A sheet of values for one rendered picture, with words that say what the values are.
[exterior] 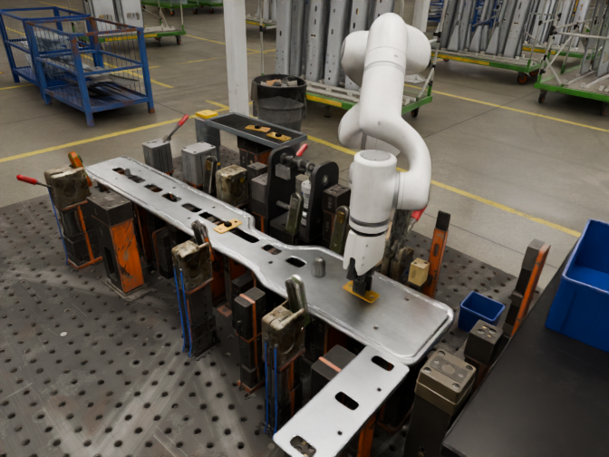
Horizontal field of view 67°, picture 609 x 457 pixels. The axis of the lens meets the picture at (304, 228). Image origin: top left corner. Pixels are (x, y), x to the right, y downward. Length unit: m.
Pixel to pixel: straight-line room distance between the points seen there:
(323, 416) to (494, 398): 0.30
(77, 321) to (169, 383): 0.41
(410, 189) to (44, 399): 1.04
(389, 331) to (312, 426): 0.29
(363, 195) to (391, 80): 0.25
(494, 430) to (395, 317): 0.32
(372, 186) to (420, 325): 0.33
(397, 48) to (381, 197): 0.33
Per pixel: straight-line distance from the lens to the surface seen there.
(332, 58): 5.90
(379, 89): 1.01
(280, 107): 4.14
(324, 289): 1.12
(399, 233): 1.16
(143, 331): 1.51
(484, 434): 0.87
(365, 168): 0.91
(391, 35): 1.09
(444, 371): 0.89
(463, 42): 9.07
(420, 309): 1.10
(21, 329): 1.65
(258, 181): 1.45
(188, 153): 1.62
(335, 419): 0.86
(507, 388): 0.95
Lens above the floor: 1.69
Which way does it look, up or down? 31 degrees down
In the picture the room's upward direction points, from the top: 2 degrees clockwise
